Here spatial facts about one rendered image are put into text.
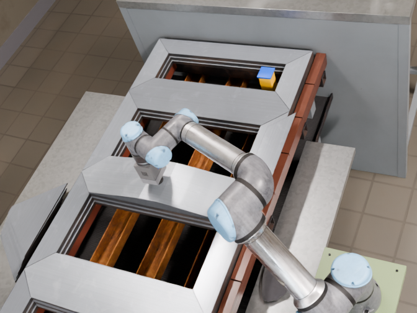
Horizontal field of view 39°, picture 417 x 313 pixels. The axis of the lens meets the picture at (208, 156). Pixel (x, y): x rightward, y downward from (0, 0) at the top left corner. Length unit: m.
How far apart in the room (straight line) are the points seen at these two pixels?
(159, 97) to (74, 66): 1.88
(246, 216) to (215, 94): 0.91
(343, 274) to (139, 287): 0.68
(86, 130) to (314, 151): 1.03
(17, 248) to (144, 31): 1.17
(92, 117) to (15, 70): 1.91
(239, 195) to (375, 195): 1.52
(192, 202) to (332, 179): 0.56
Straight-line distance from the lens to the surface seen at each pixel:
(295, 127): 2.31
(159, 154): 1.88
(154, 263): 2.28
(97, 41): 4.46
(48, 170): 2.67
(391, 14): 2.37
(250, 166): 1.70
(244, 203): 1.64
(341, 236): 2.96
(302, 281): 1.76
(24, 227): 2.48
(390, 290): 2.05
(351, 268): 1.84
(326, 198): 2.27
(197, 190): 2.13
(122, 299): 2.04
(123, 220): 2.43
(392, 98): 2.69
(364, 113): 2.80
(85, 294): 2.11
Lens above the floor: 2.58
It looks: 50 degrees down
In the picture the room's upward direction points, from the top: 22 degrees counter-clockwise
